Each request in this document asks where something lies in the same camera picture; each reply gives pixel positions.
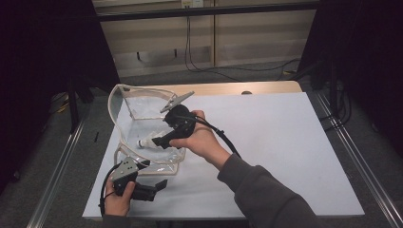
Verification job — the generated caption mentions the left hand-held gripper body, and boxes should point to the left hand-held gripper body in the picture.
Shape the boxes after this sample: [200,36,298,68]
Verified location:
[112,157,158,202]

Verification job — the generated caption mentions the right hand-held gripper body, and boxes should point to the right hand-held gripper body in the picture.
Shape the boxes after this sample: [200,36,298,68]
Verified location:
[160,90,198,141]

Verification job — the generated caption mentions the clear plastic bag beige trim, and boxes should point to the clear plastic bag beige trim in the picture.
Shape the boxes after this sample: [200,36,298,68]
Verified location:
[107,84,187,176]

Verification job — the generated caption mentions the person's right hand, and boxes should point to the person's right hand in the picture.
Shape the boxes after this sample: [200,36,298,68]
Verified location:
[169,109,232,171]

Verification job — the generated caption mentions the person's left hand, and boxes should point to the person's left hand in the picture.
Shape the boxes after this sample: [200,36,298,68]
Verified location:
[104,180,136,218]

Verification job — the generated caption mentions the black metal stand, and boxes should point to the black metal stand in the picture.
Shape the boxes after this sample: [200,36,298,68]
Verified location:
[67,75,96,134]

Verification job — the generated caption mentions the white table cover sheet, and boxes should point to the white table cover sheet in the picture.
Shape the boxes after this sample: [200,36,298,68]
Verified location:
[82,92,366,219]

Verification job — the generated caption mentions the black horizontal metal bar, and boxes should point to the black horizontal metal bar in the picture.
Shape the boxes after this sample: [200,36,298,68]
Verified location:
[96,1,319,23]

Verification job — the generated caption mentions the black curtain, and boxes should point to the black curtain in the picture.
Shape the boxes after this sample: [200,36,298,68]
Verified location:
[0,0,121,191]
[297,0,403,156]

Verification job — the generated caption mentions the left hand-held gripper black cable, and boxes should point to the left hand-held gripper black cable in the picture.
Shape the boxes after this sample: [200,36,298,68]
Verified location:
[99,162,123,217]

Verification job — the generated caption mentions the hand-held gripper black cable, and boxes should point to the hand-held gripper black cable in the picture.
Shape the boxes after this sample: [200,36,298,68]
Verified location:
[99,162,123,217]
[186,115,241,160]

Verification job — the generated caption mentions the right hand-held gripper black cable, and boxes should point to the right hand-held gripper black cable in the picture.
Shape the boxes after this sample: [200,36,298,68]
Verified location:
[186,115,241,160]

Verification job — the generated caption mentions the aluminium floor rail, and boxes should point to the aluminium floor rail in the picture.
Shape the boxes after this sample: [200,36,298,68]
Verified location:
[27,117,86,228]
[315,91,403,228]

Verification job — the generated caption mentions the black hanging wall cable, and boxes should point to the black hanging wall cable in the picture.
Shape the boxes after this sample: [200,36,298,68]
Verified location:
[184,15,300,83]

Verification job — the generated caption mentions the yellow and black floor cables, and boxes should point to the yellow and black floor cables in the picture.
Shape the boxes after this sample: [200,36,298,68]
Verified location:
[48,91,71,115]

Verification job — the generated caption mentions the white wall socket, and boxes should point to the white wall socket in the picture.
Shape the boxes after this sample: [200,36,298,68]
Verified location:
[181,0,204,9]

